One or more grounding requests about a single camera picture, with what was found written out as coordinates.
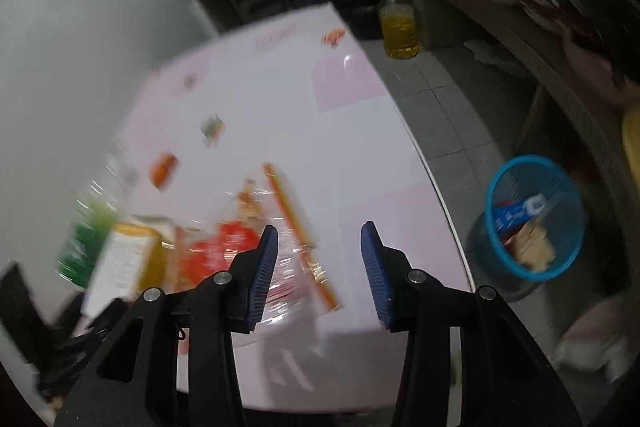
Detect brown paper bag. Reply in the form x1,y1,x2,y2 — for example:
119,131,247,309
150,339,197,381
512,220,555,273

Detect clear red snack wrapper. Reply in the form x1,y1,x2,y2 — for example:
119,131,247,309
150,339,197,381
169,162,342,326

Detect green plastic bottle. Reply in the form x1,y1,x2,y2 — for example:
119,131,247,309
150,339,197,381
56,144,137,289

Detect yellow white carton box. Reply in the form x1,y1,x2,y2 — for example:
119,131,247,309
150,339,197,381
81,222,168,319

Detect blue white toothpaste box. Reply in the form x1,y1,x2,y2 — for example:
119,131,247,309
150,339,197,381
491,194,547,234

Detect cooking oil bottle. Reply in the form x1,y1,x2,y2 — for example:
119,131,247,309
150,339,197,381
378,0,421,60

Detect blue trash basket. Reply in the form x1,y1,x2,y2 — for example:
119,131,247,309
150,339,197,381
476,155,587,283

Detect white shoe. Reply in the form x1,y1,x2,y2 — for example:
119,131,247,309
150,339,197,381
552,296,637,383

